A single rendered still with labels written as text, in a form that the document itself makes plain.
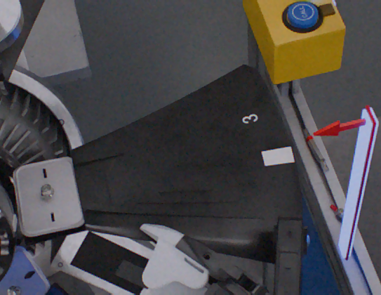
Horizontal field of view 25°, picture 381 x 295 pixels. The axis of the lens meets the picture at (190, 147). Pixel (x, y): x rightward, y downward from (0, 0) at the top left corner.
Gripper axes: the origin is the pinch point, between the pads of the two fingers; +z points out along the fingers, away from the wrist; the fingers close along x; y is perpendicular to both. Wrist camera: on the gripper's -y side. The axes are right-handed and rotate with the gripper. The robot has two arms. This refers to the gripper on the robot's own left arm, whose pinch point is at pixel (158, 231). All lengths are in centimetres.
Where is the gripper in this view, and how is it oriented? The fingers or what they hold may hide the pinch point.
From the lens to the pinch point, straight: 85.5
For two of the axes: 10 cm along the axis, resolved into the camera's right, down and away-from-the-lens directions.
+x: 1.3, 4.7, 8.7
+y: -6.2, 7.3, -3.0
